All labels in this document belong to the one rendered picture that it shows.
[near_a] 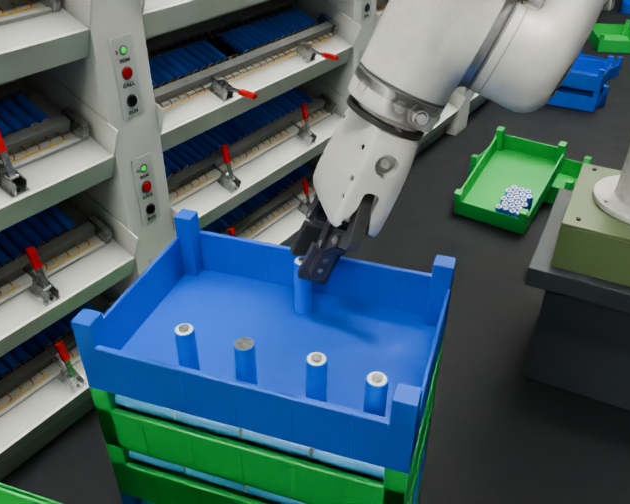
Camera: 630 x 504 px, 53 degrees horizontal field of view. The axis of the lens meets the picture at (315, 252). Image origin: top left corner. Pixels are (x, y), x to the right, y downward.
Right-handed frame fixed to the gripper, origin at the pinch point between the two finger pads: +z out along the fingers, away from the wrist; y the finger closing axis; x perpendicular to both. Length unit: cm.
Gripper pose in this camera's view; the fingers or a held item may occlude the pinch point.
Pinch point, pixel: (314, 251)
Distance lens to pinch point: 63.2
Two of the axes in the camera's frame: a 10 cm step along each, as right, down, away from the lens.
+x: -8.9, -2.5, -3.9
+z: -4.1, 7.9, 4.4
